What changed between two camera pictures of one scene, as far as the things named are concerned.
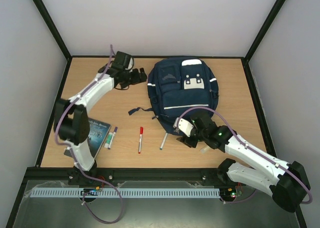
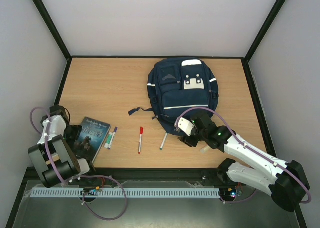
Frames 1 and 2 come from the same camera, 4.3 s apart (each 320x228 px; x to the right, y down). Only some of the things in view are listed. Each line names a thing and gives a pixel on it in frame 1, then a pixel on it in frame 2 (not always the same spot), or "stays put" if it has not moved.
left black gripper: [137, 77] -> [78, 129]
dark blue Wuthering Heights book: [98, 132] stays put
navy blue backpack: [176, 85] stays put
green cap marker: [163, 141] stays put
